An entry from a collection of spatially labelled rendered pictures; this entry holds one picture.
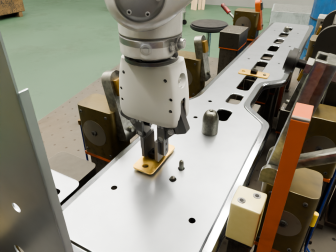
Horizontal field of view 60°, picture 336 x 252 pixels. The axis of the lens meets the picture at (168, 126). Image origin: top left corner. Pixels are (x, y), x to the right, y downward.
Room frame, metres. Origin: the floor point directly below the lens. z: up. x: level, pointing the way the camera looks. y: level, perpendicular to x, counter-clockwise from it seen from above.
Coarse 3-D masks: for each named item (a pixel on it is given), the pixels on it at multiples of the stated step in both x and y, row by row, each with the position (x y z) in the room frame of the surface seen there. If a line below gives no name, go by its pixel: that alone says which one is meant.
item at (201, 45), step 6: (198, 36) 0.79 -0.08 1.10; (204, 36) 0.80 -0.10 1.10; (198, 42) 0.78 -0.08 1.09; (204, 42) 0.78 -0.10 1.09; (198, 48) 0.78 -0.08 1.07; (204, 48) 0.78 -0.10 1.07; (198, 54) 0.78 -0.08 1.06; (204, 54) 0.78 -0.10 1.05; (204, 60) 0.78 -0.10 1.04; (204, 66) 0.77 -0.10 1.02; (204, 72) 0.77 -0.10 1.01; (204, 78) 0.77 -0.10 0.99
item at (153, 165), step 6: (168, 144) 0.43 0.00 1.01; (150, 150) 0.40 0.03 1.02; (168, 150) 0.41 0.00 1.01; (150, 156) 0.39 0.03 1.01; (138, 162) 0.38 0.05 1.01; (144, 162) 0.38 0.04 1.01; (150, 162) 0.38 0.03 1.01; (156, 162) 0.38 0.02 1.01; (138, 168) 0.36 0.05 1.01; (144, 168) 0.36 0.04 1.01; (150, 168) 0.36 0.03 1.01; (156, 168) 0.36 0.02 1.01
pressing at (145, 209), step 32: (288, 32) 1.23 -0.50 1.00; (224, 96) 0.63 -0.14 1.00; (256, 96) 0.63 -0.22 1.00; (192, 128) 0.49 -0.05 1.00; (224, 128) 0.49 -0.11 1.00; (256, 128) 0.49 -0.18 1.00; (128, 160) 0.39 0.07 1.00; (192, 160) 0.39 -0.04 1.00; (224, 160) 0.39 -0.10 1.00; (256, 160) 0.39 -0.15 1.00; (96, 192) 0.31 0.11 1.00; (128, 192) 0.31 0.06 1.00; (160, 192) 0.31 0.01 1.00; (192, 192) 0.31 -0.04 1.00; (224, 192) 0.31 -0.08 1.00; (96, 224) 0.26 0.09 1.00; (128, 224) 0.26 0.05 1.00; (160, 224) 0.26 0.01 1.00; (192, 224) 0.26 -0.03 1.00; (224, 224) 0.25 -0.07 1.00
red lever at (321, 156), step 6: (318, 150) 0.29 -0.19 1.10; (324, 150) 0.28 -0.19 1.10; (330, 150) 0.28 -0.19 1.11; (300, 156) 0.29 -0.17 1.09; (306, 156) 0.28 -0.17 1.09; (312, 156) 0.28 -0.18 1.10; (318, 156) 0.28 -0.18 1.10; (324, 156) 0.27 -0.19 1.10; (330, 156) 0.27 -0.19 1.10; (300, 162) 0.28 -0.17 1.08; (306, 162) 0.28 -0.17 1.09; (312, 162) 0.28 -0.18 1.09; (318, 162) 0.27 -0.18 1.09; (324, 162) 0.27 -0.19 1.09; (330, 162) 0.27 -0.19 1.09
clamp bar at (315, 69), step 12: (288, 60) 0.30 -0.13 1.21; (300, 60) 0.30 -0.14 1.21; (312, 60) 0.30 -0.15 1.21; (324, 60) 0.30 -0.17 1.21; (288, 72) 0.30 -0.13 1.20; (312, 72) 0.28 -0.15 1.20; (324, 72) 0.28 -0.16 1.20; (312, 84) 0.28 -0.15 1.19; (324, 84) 0.27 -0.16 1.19; (300, 96) 0.28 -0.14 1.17; (312, 96) 0.28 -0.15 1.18; (288, 120) 0.29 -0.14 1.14; (276, 144) 0.29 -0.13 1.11; (276, 156) 0.29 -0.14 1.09
